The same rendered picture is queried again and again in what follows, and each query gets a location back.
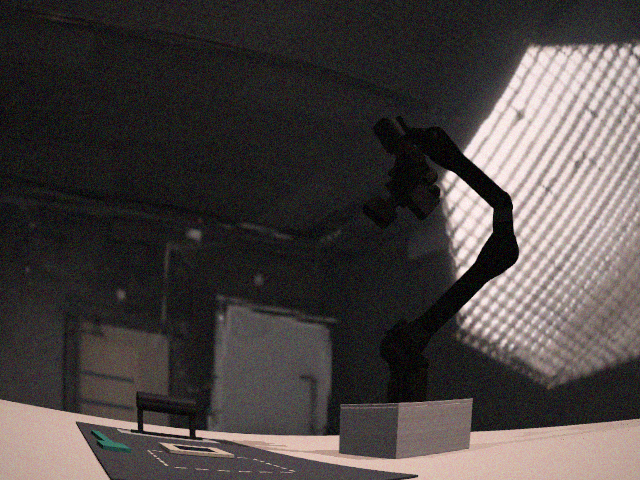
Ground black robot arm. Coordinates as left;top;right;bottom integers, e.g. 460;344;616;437
373;115;519;404

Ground beige square tile with black centre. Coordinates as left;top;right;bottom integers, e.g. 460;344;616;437
158;442;234;458

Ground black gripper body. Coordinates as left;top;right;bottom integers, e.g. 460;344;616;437
363;163;438;228

